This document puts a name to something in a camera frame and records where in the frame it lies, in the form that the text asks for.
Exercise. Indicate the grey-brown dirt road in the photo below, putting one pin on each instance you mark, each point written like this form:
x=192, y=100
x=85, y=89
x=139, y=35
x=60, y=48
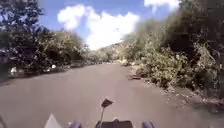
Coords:
x=86, y=90

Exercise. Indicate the dense green bushes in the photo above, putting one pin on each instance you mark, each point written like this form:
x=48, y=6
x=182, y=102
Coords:
x=180, y=56

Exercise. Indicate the dry leaf-strewn verge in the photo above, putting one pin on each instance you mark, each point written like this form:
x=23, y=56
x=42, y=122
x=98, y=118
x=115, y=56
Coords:
x=186, y=95

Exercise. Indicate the row of trees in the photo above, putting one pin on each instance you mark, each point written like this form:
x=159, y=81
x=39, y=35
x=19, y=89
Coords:
x=30, y=46

